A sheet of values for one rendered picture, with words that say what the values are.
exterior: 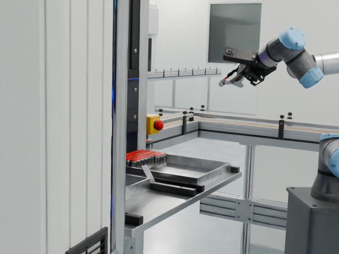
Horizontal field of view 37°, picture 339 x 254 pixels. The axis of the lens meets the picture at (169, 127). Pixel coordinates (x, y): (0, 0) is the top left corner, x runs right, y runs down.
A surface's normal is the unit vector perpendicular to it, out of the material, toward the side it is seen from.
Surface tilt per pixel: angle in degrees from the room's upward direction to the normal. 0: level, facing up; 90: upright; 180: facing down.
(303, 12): 90
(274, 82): 90
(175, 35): 90
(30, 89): 90
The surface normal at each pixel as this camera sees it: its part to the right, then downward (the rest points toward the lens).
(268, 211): -0.48, 0.11
